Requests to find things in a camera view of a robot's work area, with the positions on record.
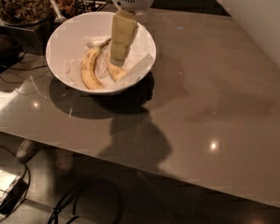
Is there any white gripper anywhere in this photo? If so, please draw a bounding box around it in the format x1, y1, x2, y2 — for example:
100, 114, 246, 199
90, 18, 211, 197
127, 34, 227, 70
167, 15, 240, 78
110, 0, 155, 66

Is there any yellow banana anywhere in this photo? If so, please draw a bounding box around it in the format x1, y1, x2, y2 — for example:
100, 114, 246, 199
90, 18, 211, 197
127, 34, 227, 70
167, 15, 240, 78
81, 39, 110, 90
107, 61, 127, 81

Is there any white ceramic bowl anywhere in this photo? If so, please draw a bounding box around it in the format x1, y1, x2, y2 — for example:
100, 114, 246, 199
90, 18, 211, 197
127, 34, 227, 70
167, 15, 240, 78
46, 12, 156, 95

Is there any dark tray with snacks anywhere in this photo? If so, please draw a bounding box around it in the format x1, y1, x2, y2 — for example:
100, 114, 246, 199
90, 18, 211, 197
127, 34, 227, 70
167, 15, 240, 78
53, 0, 106, 18

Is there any glass jar of nuts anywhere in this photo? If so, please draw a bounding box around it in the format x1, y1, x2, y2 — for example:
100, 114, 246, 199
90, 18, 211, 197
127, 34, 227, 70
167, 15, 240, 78
0, 0, 49, 26

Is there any white handled scoop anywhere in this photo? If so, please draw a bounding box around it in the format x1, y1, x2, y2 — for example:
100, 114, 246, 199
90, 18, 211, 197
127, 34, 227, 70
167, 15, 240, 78
49, 0, 66, 23

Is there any black floor cable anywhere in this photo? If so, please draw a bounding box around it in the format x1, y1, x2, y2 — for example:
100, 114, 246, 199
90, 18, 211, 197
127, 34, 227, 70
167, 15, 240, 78
46, 177, 124, 224

